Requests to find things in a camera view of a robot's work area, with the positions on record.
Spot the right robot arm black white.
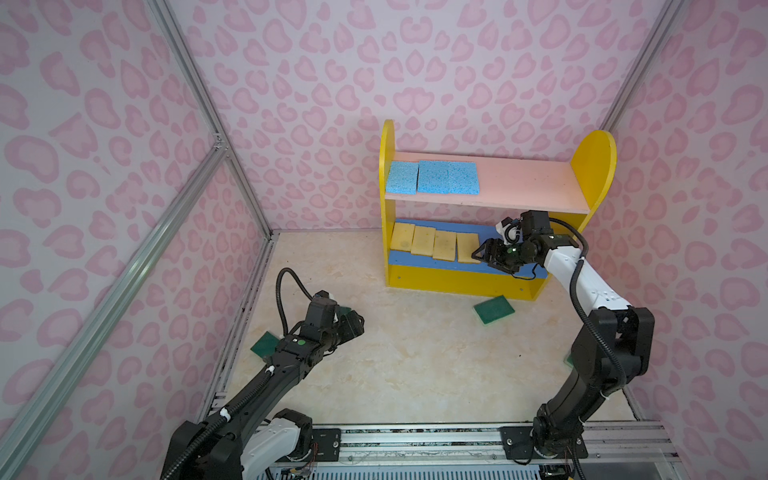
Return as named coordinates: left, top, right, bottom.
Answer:
left=472, top=210, right=655, bottom=458

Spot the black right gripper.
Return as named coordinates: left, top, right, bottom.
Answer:
left=470, top=236, right=537, bottom=273

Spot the aluminium frame profile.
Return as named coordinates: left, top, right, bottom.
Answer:
left=599, top=0, right=690, bottom=132
left=1, top=1, right=263, bottom=479

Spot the aluminium frame profile left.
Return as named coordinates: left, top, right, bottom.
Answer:
left=1, top=1, right=263, bottom=479

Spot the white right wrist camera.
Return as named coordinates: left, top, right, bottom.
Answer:
left=495, top=217, right=520, bottom=245

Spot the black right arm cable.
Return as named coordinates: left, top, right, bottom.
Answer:
left=545, top=216, right=628, bottom=391

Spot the yellow wooden shelf unit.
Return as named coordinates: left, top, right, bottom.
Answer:
left=378, top=120, right=618, bottom=301

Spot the yellow sponge floor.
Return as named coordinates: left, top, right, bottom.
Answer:
left=456, top=233, right=480, bottom=264
left=432, top=230, right=457, bottom=262

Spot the yellow sponge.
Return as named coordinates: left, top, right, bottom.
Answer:
left=410, top=226, right=436, bottom=257

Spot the yellow sponge shelf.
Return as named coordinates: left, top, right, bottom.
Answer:
left=389, top=222, right=415, bottom=252

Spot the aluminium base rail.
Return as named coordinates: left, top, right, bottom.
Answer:
left=164, top=421, right=685, bottom=480

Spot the blue sponge floor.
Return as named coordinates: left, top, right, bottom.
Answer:
left=447, top=162, right=480, bottom=195
left=417, top=160, right=450, bottom=195

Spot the aluminium frame profile right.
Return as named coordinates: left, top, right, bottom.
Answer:
left=599, top=0, right=690, bottom=132

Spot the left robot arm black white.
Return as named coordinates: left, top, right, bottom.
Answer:
left=161, top=290, right=365, bottom=479

